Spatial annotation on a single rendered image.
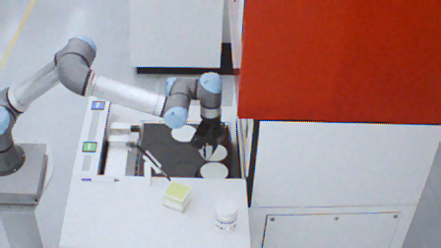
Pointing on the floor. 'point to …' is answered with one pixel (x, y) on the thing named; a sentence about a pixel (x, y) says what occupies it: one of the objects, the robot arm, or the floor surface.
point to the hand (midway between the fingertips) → (205, 158)
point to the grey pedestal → (22, 231)
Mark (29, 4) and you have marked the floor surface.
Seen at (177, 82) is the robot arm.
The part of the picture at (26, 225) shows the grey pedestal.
